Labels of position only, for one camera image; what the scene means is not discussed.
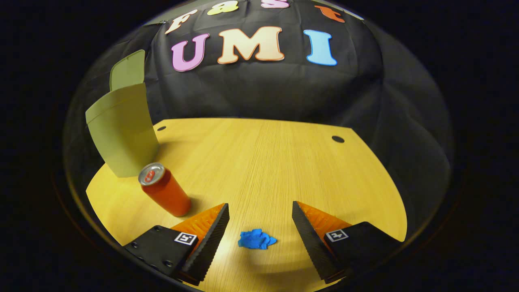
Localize red pop can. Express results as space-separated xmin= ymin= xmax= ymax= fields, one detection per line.
xmin=138 ymin=162 xmax=192 ymax=217

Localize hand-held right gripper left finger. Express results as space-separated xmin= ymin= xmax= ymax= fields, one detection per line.
xmin=124 ymin=203 xmax=230 ymax=286

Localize cream desktop garbage bin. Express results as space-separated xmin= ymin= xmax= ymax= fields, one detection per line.
xmin=85 ymin=49 xmax=160 ymax=178

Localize wooden desktop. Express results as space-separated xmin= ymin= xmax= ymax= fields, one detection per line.
xmin=86 ymin=118 xmax=407 ymax=292

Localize blue paper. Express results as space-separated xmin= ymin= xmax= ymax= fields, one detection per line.
xmin=238 ymin=229 xmax=278 ymax=250

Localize black backdrop cloth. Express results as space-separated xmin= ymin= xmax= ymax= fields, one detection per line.
xmin=63 ymin=0 xmax=453 ymax=244

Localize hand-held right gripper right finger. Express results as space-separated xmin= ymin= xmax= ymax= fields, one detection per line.
xmin=292 ymin=201 xmax=402 ymax=284

